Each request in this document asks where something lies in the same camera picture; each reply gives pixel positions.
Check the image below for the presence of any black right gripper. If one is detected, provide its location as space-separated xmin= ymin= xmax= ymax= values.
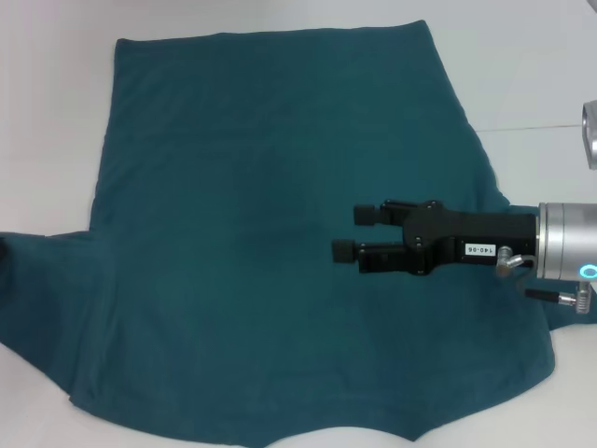
xmin=331 ymin=199 xmax=541 ymax=277

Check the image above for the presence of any teal blue shirt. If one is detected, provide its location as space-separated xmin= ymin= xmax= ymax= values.
xmin=0 ymin=19 xmax=597 ymax=448

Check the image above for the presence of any right arm connector cable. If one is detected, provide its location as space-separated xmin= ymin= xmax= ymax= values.
xmin=495 ymin=246 xmax=594 ymax=315

